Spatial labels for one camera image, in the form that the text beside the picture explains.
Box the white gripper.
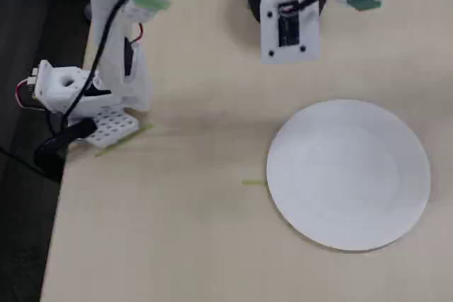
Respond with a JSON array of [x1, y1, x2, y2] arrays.
[[260, 0, 352, 66]]

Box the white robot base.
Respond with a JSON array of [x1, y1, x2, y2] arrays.
[[26, 59, 141, 149]]

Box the white paper plate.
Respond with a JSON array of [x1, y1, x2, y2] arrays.
[[265, 99, 432, 253]]

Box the black table clamp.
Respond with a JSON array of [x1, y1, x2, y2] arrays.
[[33, 120, 97, 179]]

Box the red white wire bundle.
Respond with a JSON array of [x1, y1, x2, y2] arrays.
[[130, 22, 146, 47]]

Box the red white base wires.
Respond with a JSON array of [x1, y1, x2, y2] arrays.
[[14, 81, 36, 110]]

